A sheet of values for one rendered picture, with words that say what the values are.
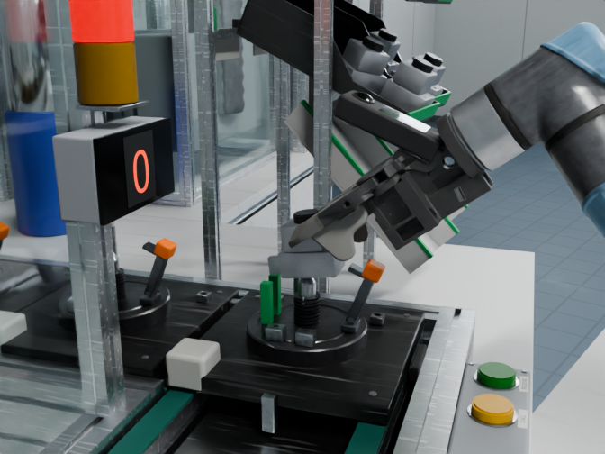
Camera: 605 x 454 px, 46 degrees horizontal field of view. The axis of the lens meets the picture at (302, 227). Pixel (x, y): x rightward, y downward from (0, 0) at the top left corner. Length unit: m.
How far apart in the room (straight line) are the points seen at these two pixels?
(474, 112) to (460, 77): 8.48
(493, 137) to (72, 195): 0.38
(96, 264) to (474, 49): 8.54
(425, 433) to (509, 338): 0.45
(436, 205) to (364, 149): 0.40
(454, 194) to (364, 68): 0.32
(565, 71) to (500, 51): 8.27
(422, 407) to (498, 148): 0.26
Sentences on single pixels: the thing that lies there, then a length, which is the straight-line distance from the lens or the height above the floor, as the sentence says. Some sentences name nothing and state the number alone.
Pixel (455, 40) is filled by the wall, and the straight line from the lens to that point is 9.19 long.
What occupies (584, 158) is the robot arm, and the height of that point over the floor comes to 1.21.
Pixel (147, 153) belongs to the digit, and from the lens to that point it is 0.64.
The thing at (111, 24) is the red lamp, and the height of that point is 1.32.
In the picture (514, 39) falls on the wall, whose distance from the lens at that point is 8.89.
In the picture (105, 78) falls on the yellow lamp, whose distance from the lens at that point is 0.61.
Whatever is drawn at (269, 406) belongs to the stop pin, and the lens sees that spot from 0.73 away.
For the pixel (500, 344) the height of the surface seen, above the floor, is 0.86.
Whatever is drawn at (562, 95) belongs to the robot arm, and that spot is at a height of 1.26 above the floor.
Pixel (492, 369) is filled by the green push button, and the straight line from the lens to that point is 0.79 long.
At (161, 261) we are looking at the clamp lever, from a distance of 0.87.
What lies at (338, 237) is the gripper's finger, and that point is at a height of 1.11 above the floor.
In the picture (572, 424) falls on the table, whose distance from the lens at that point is 0.94.
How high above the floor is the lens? 1.33
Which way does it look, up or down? 17 degrees down
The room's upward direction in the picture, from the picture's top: straight up
